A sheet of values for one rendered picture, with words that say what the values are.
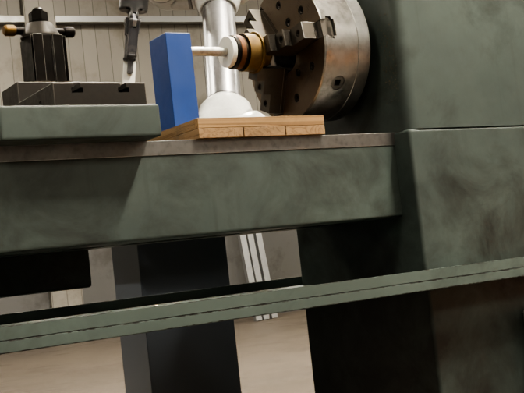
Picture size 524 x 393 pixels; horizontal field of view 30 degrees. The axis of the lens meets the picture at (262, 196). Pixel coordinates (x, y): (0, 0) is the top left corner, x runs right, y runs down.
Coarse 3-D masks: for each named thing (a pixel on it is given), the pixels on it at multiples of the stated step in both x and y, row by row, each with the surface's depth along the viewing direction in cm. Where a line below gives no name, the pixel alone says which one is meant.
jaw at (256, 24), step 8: (248, 16) 228; (256, 16) 226; (264, 16) 228; (248, 24) 224; (256, 24) 224; (264, 24) 225; (272, 24) 227; (248, 32) 221; (264, 32) 223; (272, 32) 224
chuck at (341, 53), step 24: (264, 0) 229; (288, 0) 221; (312, 0) 213; (336, 0) 216; (288, 24) 222; (336, 24) 212; (312, 48) 214; (336, 48) 212; (312, 72) 215; (336, 72) 213; (288, 96) 223; (312, 96) 215; (336, 96) 217
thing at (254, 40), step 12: (228, 36) 216; (240, 36) 215; (252, 36) 215; (240, 48) 213; (252, 48) 214; (264, 48) 215; (240, 60) 213; (252, 60) 214; (264, 60) 215; (252, 72) 219
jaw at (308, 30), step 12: (300, 24) 210; (312, 24) 212; (324, 24) 211; (264, 36) 215; (276, 36) 215; (288, 36) 213; (300, 36) 211; (312, 36) 211; (276, 48) 214; (288, 48) 215; (300, 48) 216
